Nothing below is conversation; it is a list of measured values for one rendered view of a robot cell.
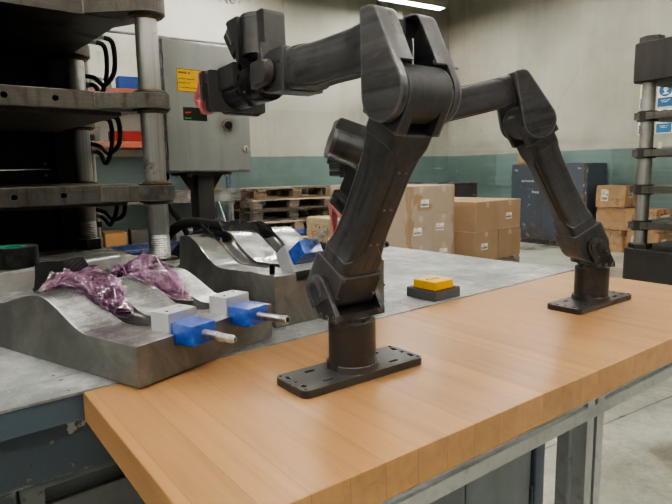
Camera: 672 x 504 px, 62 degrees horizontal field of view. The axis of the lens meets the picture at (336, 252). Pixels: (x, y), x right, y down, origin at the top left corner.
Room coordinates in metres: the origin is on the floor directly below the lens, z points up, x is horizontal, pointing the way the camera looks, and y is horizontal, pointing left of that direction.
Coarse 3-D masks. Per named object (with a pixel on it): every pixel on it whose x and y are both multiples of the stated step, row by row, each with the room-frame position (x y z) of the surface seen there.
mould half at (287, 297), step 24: (192, 240) 1.17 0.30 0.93; (216, 240) 1.19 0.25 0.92; (240, 240) 1.21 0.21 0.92; (264, 240) 1.24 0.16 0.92; (288, 240) 1.27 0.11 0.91; (168, 264) 1.27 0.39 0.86; (192, 264) 1.18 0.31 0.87; (216, 264) 1.10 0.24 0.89; (240, 264) 1.11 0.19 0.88; (216, 288) 1.10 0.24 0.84; (240, 288) 1.02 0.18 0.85; (264, 288) 0.96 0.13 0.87; (288, 288) 0.95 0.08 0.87; (288, 312) 0.95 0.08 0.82; (312, 312) 0.98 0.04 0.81
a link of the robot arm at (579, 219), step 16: (512, 112) 1.05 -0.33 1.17; (512, 128) 1.04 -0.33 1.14; (512, 144) 1.07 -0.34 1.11; (528, 144) 1.02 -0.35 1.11; (544, 144) 1.02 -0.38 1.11; (528, 160) 1.05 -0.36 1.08; (544, 160) 1.03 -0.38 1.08; (560, 160) 1.04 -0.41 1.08; (544, 176) 1.04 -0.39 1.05; (560, 176) 1.04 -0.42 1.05; (544, 192) 1.06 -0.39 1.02; (560, 192) 1.04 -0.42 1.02; (576, 192) 1.04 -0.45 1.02; (560, 208) 1.04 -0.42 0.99; (576, 208) 1.04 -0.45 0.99; (560, 224) 1.06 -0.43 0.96; (576, 224) 1.04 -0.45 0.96; (592, 224) 1.04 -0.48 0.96; (560, 240) 1.08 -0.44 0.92; (576, 240) 1.03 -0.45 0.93; (608, 240) 1.05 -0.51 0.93; (576, 256) 1.06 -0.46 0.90
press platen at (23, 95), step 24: (0, 96) 1.40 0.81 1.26; (24, 96) 1.44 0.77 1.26; (48, 96) 1.47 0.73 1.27; (72, 96) 1.51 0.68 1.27; (96, 96) 1.54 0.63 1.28; (120, 96) 1.55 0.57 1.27; (144, 96) 1.55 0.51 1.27; (168, 96) 1.59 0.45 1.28; (120, 120) 1.95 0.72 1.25; (96, 144) 2.16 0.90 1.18; (120, 144) 2.01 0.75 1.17
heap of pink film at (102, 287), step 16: (144, 256) 0.95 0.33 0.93; (64, 272) 0.93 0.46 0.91; (80, 272) 0.85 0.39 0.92; (96, 272) 0.85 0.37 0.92; (112, 272) 0.96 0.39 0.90; (128, 272) 0.93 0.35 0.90; (144, 272) 0.92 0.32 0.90; (160, 272) 0.92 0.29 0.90; (48, 288) 0.86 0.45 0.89; (80, 288) 0.82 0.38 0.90; (96, 288) 0.82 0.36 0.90; (112, 288) 0.83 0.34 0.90; (160, 288) 0.90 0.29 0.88; (176, 288) 0.90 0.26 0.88; (96, 304) 0.80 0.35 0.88; (112, 304) 0.80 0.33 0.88; (128, 304) 0.82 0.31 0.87
